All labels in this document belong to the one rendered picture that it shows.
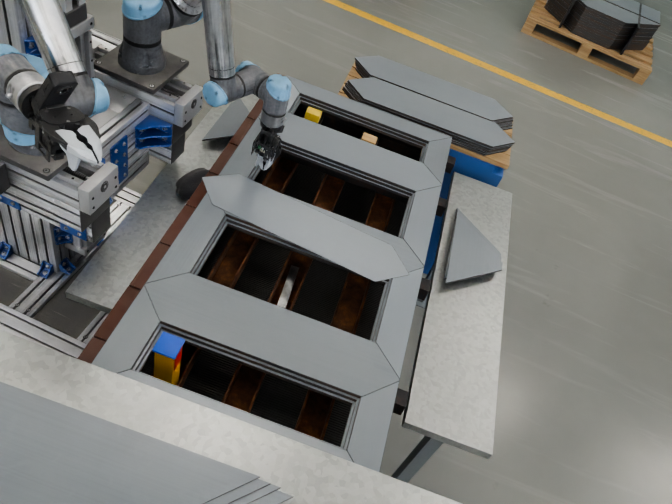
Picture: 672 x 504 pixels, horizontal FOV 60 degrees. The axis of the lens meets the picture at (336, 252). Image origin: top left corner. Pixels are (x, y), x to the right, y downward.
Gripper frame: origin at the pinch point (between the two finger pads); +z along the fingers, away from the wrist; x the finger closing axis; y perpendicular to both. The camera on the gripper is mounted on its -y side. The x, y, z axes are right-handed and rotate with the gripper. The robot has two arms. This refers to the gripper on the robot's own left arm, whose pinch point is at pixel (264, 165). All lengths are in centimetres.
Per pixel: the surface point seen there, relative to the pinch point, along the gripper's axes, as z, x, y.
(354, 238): 0.7, 37.7, 17.3
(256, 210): 0.7, 5.0, 21.1
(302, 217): 0.7, 19.4, 16.6
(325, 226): 0.7, 27.5, 16.8
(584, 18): 56, 167, -407
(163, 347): -3, 2, 81
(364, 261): 1, 43, 25
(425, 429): 11, 74, 68
